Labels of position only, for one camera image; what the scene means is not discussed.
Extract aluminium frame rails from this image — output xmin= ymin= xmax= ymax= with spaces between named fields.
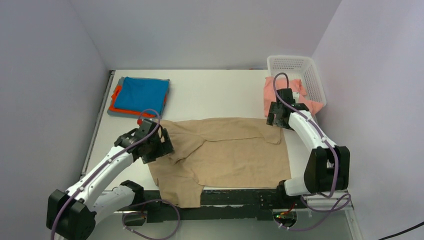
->
xmin=301 ymin=190 xmax=354 ymax=213

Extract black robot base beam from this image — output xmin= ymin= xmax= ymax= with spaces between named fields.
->
xmin=122 ymin=188 xmax=306 ymax=223

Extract blue folded t-shirt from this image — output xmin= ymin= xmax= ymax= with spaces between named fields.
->
xmin=113 ymin=76 xmax=170 ymax=116

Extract beige t-shirt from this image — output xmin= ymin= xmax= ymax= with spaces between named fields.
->
xmin=148 ymin=117 xmax=291 ymax=208

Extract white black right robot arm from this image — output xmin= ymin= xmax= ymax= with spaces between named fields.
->
xmin=266 ymin=88 xmax=350 ymax=208

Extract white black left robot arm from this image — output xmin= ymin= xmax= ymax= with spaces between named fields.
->
xmin=46 ymin=118 xmax=174 ymax=240

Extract grey folded t-shirt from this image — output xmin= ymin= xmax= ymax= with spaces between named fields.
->
xmin=106 ymin=76 xmax=171 ymax=122

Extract pink t-shirt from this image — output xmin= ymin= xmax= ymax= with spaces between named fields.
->
xmin=263 ymin=76 xmax=324 ymax=117

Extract white plastic laundry basket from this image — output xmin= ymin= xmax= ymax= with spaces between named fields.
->
xmin=266 ymin=55 xmax=327 ymax=106

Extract black floor cable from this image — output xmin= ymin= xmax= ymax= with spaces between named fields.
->
xmin=377 ymin=221 xmax=424 ymax=240

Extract orange folded t-shirt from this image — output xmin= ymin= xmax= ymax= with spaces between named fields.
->
xmin=108 ymin=85 xmax=168 ymax=118

